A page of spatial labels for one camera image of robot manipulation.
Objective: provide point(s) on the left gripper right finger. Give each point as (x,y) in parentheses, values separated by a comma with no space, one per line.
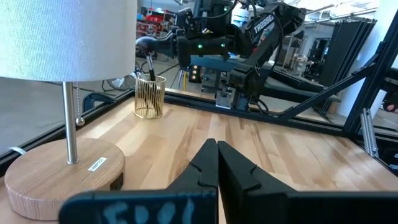
(280,208)

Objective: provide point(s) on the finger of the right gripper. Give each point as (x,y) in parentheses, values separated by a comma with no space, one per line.
(166,46)

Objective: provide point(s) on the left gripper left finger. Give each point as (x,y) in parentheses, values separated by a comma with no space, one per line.
(174,208)

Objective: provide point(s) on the large black fan makeup brush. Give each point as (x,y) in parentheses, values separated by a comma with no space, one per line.
(146,46)

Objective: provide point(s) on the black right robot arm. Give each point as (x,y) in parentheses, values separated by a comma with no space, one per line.
(264,28)

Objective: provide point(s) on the thin dark makeup brush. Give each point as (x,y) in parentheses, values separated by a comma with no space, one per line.
(140,75)

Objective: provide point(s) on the black power strip red lights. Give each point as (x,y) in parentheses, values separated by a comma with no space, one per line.
(194,73)

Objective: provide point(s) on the red storage shelf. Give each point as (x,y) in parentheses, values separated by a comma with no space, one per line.
(155,18)

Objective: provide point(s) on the clear brush holder cup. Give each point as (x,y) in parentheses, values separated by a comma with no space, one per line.
(149,116)

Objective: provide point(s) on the white shade wooden base lamp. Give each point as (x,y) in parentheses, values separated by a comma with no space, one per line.
(62,37)

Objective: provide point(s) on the black bench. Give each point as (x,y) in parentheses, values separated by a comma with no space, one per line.
(295,84)

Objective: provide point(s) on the person's hand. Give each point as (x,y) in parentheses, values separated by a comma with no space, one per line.
(390,108)

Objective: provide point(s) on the black folded partition panels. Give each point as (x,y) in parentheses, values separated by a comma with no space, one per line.
(351,46)

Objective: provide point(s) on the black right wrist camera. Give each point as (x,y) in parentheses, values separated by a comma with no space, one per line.
(186,20)

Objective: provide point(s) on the black table frame rail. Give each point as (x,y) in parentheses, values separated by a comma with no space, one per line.
(202,104)

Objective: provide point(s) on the silver metal bracket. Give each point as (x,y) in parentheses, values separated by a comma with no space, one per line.
(368,130)

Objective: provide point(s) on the black aluminium gantry frame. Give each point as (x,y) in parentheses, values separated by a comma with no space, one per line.
(373,77)

